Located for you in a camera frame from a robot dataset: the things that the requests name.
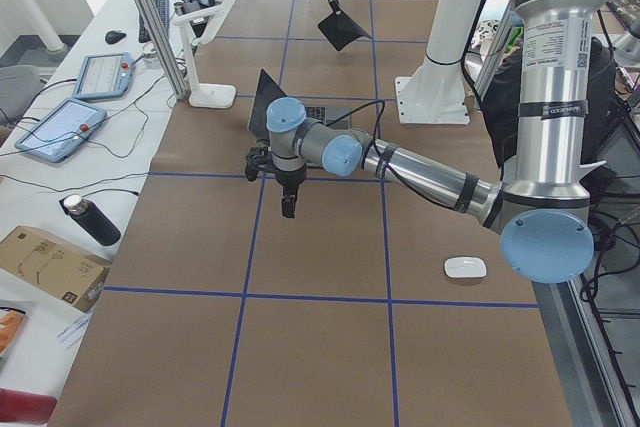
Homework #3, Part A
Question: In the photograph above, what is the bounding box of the black desk mouse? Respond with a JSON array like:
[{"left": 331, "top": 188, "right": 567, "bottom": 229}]
[{"left": 104, "top": 30, "right": 127, "bottom": 45}]

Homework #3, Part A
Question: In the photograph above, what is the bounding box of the white pillar mount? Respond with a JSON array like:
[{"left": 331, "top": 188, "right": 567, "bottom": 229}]
[{"left": 395, "top": 0, "right": 482, "bottom": 125}]

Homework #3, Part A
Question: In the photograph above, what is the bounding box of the cardboard box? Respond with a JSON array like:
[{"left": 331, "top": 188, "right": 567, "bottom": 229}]
[{"left": 1, "top": 226, "right": 111, "bottom": 312}]

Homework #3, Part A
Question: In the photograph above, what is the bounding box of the lower teach pendant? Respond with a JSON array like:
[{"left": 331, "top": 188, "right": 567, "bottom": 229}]
[{"left": 14, "top": 98, "right": 107, "bottom": 163}]

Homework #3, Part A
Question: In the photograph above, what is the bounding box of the white desk lamp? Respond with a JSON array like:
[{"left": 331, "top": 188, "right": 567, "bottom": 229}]
[{"left": 172, "top": 0, "right": 239, "bottom": 110}]

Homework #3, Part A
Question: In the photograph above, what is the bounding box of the upper teach pendant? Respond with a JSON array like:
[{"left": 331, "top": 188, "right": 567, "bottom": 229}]
[{"left": 73, "top": 52, "right": 134, "bottom": 100}]

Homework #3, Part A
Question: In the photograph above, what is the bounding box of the aluminium frame post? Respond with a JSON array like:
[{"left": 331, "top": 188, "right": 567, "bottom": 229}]
[{"left": 134, "top": 0, "right": 187, "bottom": 100}]

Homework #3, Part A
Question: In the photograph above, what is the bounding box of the white computer mouse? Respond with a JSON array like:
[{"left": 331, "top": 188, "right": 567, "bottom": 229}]
[{"left": 444, "top": 256, "right": 487, "bottom": 279}]

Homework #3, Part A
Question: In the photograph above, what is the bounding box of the black mouse pad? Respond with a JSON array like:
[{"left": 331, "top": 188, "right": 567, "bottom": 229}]
[{"left": 318, "top": 11, "right": 371, "bottom": 52}]

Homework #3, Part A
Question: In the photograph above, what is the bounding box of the silver laptop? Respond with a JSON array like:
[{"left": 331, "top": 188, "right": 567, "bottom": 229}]
[{"left": 248, "top": 69, "right": 351, "bottom": 140}]

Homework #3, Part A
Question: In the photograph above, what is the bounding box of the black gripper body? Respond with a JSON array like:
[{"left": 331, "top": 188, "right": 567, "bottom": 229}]
[{"left": 275, "top": 169, "right": 306, "bottom": 198}]

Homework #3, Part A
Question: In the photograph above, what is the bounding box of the black water bottle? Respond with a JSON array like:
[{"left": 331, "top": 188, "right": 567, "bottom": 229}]
[{"left": 60, "top": 194, "right": 121, "bottom": 246}]

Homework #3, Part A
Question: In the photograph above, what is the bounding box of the person in black jacket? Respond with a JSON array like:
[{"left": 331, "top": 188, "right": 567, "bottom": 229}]
[{"left": 479, "top": 34, "right": 621, "bottom": 173}]

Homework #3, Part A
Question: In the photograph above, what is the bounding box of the teach pendant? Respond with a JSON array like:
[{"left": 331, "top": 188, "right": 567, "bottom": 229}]
[
  {"left": 73, "top": 52, "right": 134, "bottom": 100},
  {"left": 14, "top": 98, "right": 107, "bottom": 163}
]

